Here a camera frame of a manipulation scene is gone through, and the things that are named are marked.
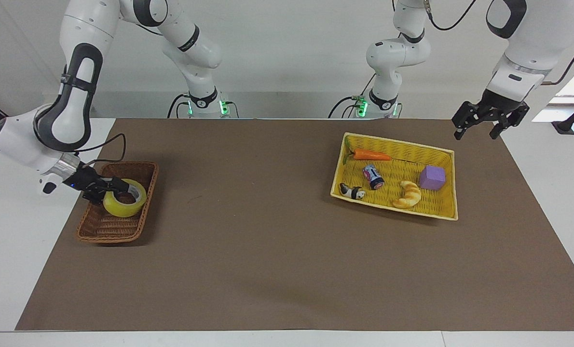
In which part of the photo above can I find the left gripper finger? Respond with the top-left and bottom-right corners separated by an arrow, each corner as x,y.
490,103 -> 531,140
452,101 -> 491,141

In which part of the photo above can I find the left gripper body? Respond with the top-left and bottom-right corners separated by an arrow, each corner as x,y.
480,90 -> 530,117

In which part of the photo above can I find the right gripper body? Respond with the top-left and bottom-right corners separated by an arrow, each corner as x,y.
68,163 -> 109,194

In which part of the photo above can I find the yellow tape roll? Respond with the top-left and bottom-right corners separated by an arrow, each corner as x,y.
103,178 -> 148,218

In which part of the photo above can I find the purple cube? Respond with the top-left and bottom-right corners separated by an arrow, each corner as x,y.
419,165 -> 447,191

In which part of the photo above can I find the brown wicker basket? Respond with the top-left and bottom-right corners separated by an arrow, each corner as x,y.
76,161 -> 160,245

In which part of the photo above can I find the orange toy carrot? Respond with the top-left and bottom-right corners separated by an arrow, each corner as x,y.
348,148 -> 393,162

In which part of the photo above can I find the black and white toy figure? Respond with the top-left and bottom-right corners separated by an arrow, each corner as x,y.
339,182 -> 366,200

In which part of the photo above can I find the toy croissant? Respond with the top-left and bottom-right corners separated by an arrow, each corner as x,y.
392,180 -> 422,209

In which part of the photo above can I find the small printed can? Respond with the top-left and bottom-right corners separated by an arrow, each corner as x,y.
362,163 -> 385,190

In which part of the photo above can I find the yellow woven basket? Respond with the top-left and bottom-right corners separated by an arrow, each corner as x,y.
330,132 -> 459,222

